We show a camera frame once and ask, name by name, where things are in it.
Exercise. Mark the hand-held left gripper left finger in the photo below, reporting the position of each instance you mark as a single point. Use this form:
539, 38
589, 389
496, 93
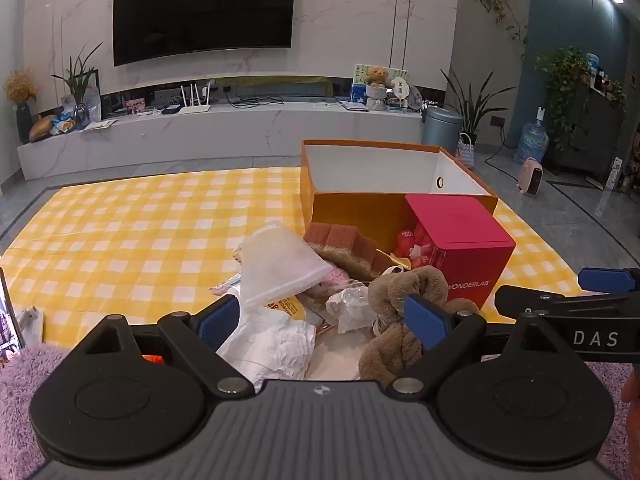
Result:
219, 324

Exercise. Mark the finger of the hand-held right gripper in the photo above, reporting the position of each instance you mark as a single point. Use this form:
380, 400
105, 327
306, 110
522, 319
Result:
602, 280
520, 296

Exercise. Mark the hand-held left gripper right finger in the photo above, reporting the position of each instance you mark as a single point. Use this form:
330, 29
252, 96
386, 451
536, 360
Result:
425, 321

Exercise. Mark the brown plush toy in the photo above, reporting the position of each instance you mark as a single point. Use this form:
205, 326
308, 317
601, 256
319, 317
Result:
395, 295

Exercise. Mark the white bag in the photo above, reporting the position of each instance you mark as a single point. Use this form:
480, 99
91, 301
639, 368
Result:
272, 345

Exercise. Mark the toast-shaped plush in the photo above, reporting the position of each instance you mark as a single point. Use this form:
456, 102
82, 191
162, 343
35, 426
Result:
345, 247

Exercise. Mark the orange cardboard box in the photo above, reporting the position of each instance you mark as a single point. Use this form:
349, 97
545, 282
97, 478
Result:
360, 210

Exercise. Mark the person's right hand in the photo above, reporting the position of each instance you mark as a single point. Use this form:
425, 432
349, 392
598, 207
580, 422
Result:
632, 385

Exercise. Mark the yellow snack packet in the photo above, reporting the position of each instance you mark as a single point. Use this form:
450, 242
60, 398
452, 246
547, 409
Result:
289, 306

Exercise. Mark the crumpled clear wrap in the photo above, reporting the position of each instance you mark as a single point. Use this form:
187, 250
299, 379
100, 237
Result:
350, 307

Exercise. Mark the red box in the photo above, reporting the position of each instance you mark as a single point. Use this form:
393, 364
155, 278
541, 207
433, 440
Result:
465, 240

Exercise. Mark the pink crochet toy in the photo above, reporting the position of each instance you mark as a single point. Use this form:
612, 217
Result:
332, 277

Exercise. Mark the yellow checkered mat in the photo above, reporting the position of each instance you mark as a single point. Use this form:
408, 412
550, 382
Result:
150, 240

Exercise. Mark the pink space heater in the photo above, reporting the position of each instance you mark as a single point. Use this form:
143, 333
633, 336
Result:
531, 175

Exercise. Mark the dark cabinet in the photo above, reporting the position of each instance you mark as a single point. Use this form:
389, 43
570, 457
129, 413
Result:
590, 140

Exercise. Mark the woven basket bag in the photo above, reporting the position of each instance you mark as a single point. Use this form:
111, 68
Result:
467, 152

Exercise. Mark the blue water jug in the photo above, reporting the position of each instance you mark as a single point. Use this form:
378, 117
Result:
532, 140

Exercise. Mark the grey trash can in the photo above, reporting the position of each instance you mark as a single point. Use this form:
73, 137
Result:
441, 127

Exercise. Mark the white folding stand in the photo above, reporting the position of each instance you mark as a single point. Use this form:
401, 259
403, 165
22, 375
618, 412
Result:
31, 325

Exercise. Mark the white marble media console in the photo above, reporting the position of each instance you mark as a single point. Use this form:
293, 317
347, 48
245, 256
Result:
225, 135

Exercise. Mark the potted snake plant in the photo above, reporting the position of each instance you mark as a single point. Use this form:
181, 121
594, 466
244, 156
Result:
475, 105

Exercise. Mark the trailing pothos plant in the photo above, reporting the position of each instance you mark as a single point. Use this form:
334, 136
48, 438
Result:
565, 80

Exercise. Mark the clear acrylic photo stand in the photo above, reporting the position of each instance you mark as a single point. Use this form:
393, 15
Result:
7, 315

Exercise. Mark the purple fluffy rug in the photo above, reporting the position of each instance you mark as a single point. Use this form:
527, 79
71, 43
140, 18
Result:
20, 400

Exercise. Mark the white router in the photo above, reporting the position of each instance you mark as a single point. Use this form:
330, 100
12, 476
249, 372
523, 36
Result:
192, 107

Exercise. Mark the small teddy bear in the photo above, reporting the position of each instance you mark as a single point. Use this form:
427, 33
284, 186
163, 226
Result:
376, 87

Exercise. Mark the dark soundbar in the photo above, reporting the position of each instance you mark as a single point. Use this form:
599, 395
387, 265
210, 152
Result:
280, 91

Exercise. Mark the printed poster card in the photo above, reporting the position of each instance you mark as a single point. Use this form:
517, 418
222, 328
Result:
360, 85

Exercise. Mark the brown round bread loaf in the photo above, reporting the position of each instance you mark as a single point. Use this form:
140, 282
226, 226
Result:
42, 129

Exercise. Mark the potted green plant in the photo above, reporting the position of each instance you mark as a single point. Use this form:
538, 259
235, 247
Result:
77, 85

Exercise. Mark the hanging vine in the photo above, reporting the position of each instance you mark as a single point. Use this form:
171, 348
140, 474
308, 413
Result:
500, 5

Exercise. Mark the vase with dried flowers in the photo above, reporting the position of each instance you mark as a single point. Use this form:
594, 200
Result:
21, 95

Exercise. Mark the black television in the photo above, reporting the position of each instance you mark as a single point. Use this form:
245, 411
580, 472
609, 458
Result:
200, 10

